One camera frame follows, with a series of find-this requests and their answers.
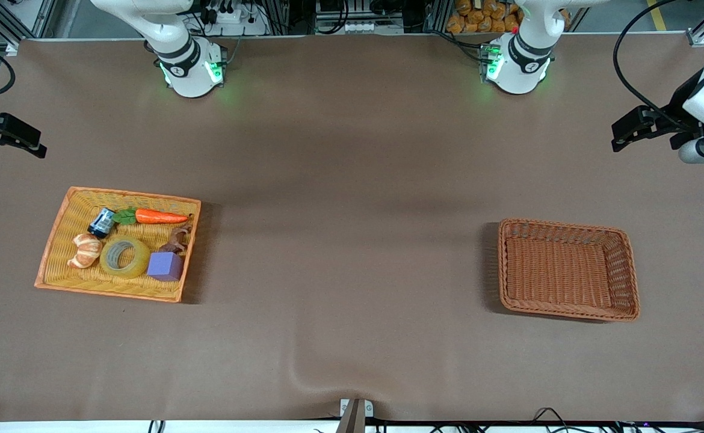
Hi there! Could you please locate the metal table bracket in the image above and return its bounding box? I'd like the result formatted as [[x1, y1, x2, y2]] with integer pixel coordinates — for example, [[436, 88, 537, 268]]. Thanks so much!
[[340, 398, 374, 433]]

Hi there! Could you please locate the blue can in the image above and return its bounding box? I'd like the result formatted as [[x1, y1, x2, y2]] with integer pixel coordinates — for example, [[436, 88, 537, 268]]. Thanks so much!
[[87, 207, 116, 239]]

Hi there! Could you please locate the brown toy figurine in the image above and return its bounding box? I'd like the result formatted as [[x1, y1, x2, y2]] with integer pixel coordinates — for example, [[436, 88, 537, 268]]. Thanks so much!
[[159, 224, 193, 254]]

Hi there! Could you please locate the yellow wicker tray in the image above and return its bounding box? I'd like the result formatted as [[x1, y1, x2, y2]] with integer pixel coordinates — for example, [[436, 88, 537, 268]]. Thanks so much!
[[34, 186, 202, 303]]

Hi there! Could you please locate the white power strip with plugs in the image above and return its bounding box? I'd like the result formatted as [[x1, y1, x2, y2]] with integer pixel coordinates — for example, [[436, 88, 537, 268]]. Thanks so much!
[[199, 0, 268, 37]]

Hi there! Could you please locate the long white power strip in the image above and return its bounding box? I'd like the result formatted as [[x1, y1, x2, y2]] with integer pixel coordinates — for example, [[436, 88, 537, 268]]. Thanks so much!
[[315, 20, 405, 35]]

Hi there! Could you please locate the purple cube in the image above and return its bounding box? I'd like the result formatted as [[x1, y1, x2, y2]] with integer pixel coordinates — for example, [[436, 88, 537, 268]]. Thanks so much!
[[146, 251, 184, 282]]

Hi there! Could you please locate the toy croissant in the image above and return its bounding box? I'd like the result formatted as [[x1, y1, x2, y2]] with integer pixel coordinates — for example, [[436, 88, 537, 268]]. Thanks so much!
[[67, 233, 103, 269]]

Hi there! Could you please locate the yellow tape roll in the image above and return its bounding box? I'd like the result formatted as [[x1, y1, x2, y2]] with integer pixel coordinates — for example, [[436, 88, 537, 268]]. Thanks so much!
[[99, 235, 152, 279]]

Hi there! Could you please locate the orange toy carrot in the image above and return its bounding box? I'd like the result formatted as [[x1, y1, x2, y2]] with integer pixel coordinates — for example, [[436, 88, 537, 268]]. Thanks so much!
[[113, 208, 191, 226]]

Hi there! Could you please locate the pile of orange snacks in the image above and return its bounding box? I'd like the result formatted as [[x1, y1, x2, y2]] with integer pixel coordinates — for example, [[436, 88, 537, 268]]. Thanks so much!
[[446, 0, 524, 34]]

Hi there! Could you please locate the brown wicker basket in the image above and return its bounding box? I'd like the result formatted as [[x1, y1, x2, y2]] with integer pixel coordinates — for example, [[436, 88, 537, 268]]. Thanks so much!
[[498, 218, 641, 322]]

